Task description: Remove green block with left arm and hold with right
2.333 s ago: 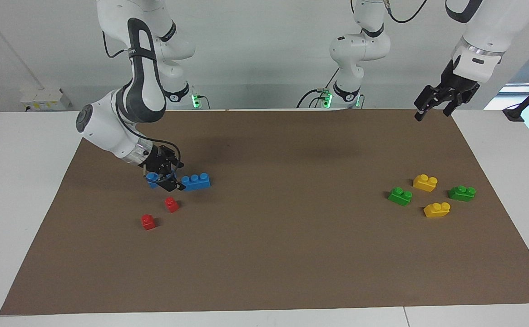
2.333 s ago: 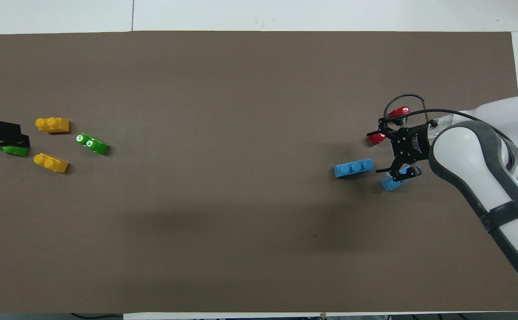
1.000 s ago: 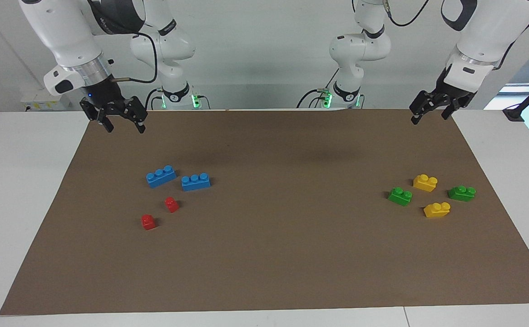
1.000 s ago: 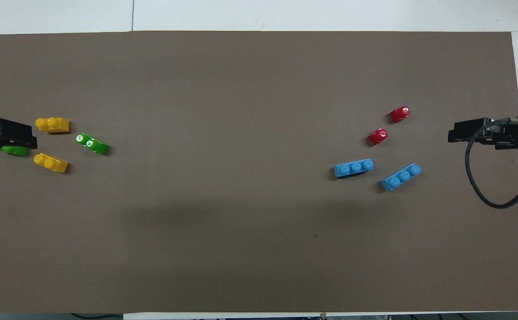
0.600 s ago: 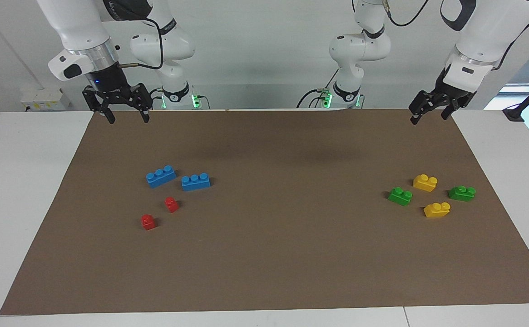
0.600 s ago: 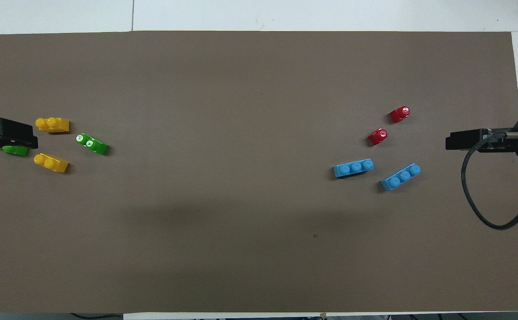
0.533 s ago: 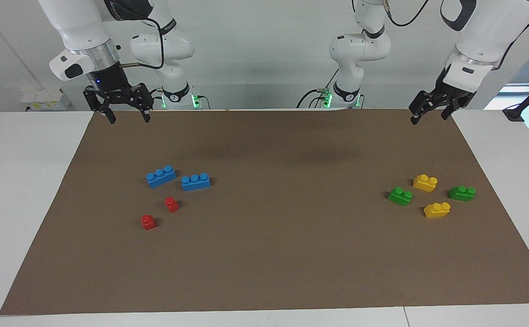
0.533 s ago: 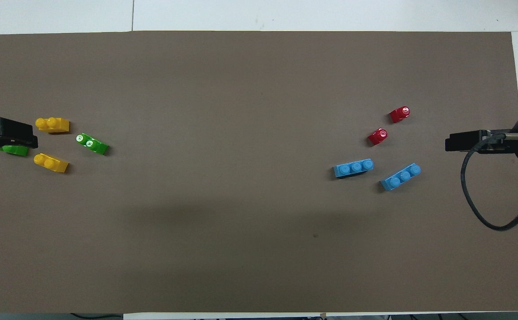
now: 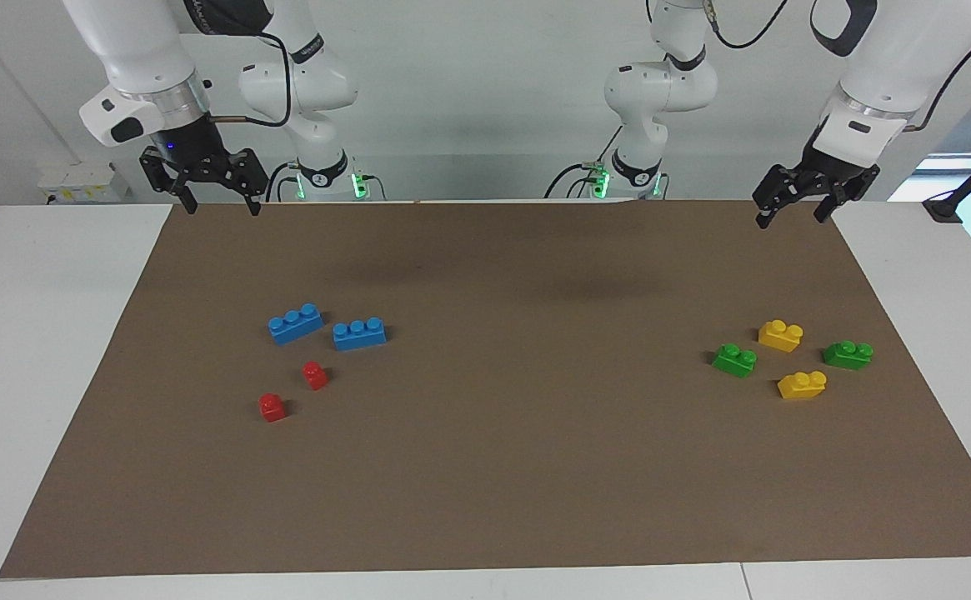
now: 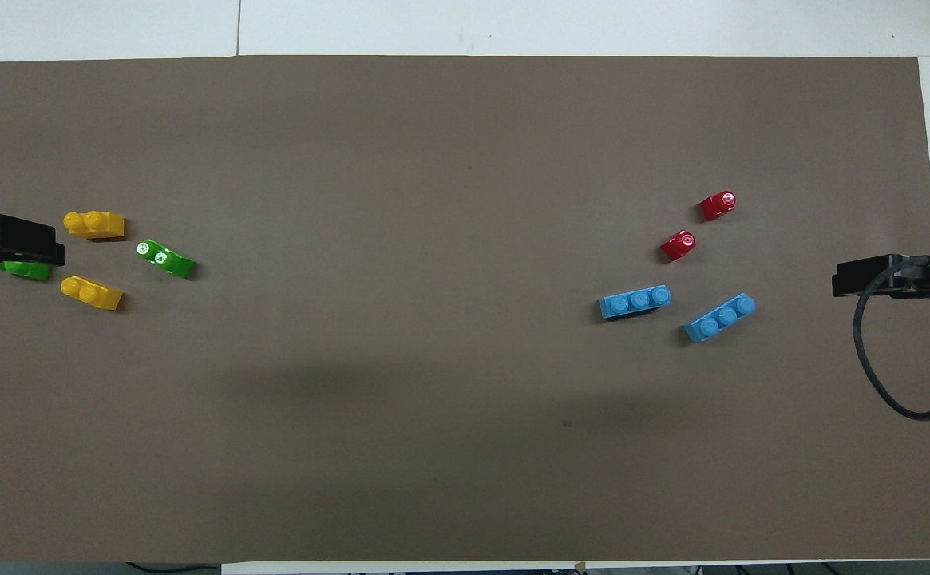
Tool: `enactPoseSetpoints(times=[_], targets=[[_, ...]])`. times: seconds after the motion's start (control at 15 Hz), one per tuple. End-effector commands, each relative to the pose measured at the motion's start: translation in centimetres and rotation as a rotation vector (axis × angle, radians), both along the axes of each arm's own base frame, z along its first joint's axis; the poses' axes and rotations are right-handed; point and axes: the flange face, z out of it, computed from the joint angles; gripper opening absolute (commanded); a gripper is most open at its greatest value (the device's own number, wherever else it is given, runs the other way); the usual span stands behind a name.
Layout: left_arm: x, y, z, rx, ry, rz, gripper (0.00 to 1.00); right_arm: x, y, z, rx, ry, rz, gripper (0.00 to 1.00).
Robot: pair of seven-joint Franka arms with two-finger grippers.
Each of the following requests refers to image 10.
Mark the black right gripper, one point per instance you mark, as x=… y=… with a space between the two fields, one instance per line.
x=928 y=279

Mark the red one-stud toy block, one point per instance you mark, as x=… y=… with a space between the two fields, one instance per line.
x=676 y=247
x=716 y=207

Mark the blue three-stud toy block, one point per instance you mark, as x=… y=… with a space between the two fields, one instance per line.
x=632 y=303
x=720 y=319

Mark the brown table mat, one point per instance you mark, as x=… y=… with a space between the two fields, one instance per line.
x=464 y=160

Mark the yellow two-stud toy block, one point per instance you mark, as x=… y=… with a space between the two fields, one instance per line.
x=101 y=226
x=97 y=295

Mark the green two-stud toy block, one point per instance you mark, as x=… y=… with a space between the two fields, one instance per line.
x=169 y=261
x=33 y=271

